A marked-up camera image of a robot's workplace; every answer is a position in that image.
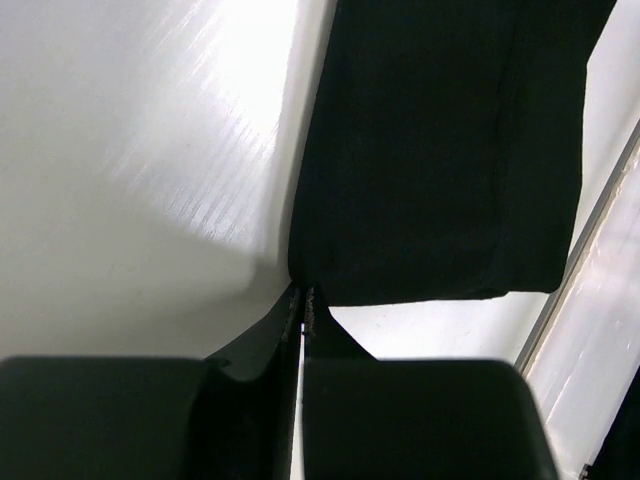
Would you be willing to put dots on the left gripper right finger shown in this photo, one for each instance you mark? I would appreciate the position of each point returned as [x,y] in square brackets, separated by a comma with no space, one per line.
[365,418]

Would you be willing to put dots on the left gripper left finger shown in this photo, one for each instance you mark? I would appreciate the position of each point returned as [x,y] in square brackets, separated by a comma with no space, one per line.
[228,416]

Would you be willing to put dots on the black skirt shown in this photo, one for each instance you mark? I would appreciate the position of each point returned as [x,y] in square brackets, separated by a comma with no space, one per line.
[444,155]

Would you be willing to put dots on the aluminium table edge rail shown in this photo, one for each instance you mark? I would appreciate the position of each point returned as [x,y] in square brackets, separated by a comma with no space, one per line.
[578,255]

